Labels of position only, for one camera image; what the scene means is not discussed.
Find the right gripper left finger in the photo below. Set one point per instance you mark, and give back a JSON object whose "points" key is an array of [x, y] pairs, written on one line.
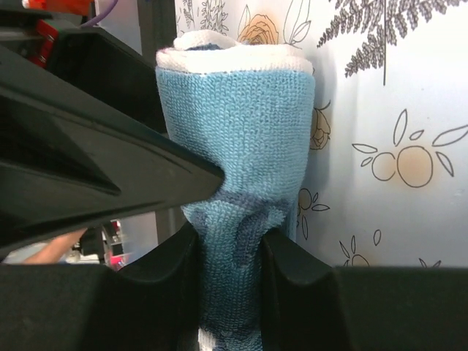
{"points": [[150, 304]]}

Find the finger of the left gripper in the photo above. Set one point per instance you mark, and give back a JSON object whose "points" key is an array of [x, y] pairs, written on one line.
{"points": [[70, 161]]}

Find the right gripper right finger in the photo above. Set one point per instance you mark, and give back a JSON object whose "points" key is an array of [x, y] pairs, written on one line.
{"points": [[308, 305]]}

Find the blue towel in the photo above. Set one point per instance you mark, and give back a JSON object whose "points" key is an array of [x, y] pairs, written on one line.
{"points": [[248, 109]]}

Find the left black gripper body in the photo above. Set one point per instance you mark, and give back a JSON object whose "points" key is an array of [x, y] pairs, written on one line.
{"points": [[89, 59]]}

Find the floral table mat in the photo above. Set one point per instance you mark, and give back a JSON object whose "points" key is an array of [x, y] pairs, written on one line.
{"points": [[387, 177]]}

